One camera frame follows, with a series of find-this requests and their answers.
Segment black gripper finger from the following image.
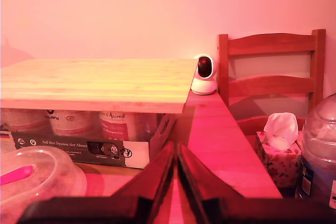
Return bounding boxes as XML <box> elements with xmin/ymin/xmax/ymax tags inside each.
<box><xmin>112</xmin><ymin>141</ymin><xmax>176</xmax><ymax>224</ymax></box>
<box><xmin>177</xmin><ymin>143</ymin><xmax>242</xmax><ymax>224</ymax></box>

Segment cardboard can tray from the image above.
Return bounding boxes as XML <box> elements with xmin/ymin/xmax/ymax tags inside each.
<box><xmin>0</xmin><ymin>113</ymin><xmax>177</xmax><ymax>169</ymax></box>

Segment can with red Animal label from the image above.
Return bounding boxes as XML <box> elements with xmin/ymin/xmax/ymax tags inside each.
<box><xmin>99</xmin><ymin>111</ymin><xmax>138</xmax><ymax>141</ymax></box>

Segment floral tissue box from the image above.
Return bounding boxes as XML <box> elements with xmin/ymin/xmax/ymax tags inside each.
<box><xmin>256</xmin><ymin>129</ymin><xmax>302</xmax><ymax>188</ymax></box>

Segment white tissue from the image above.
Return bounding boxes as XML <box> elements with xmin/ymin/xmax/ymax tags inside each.
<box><xmin>263</xmin><ymin>112</ymin><xmax>299</xmax><ymax>149</ymax></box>

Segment can with fox logo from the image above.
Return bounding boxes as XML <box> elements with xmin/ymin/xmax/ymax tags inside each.
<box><xmin>47</xmin><ymin>110</ymin><xmax>93</xmax><ymax>137</ymax></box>

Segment clear plastic dome cover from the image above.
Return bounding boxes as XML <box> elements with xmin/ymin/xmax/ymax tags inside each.
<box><xmin>0</xmin><ymin>145</ymin><xmax>88</xmax><ymax>224</ymax></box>

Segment light wooden board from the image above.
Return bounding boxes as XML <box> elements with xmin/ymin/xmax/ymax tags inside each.
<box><xmin>0</xmin><ymin>58</ymin><xmax>198</xmax><ymax>114</ymax></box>

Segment clear plastic water bottle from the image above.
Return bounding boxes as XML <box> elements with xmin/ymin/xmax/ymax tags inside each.
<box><xmin>295</xmin><ymin>93</ymin><xmax>336</xmax><ymax>206</ymax></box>

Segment can with text label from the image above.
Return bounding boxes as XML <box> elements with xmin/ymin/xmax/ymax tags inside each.
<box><xmin>1</xmin><ymin>108</ymin><xmax>49</xmax><ymax>133</ymax></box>

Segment white security camera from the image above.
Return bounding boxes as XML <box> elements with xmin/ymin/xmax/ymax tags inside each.
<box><xmin>191</xmin><ymin>54</ymin><xmax>219</xmax><ymax>95</ymax></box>

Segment pink dome cover handle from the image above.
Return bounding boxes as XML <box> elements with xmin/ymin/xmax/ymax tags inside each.
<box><xmin>0</xmin><ymin>165</ymin><xmax>34</xmax><ymax>186</ymax></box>

